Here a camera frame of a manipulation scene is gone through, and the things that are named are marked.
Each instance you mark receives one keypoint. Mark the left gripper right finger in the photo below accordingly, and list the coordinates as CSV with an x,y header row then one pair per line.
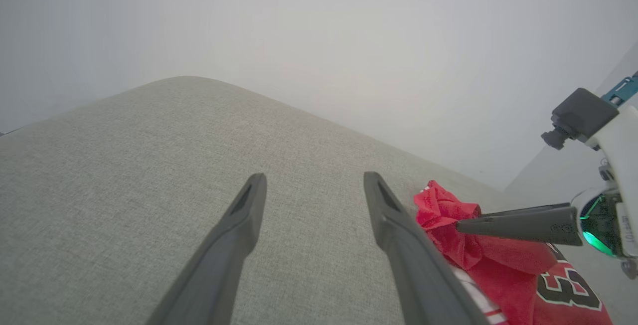
x,y
413,260

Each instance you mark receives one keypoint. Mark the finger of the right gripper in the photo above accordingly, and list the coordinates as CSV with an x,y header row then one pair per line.
x,y
538,209
528,226

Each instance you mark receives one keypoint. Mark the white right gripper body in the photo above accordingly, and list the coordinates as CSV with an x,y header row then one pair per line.
x,y
623,145

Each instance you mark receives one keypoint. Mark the red white basketball jersey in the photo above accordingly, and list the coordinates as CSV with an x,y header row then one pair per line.
x,y
498,270

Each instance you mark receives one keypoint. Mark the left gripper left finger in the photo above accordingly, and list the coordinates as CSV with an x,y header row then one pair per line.
x,y
224,250

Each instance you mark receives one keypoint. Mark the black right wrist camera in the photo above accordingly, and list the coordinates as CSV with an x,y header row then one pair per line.
x,y
580,115

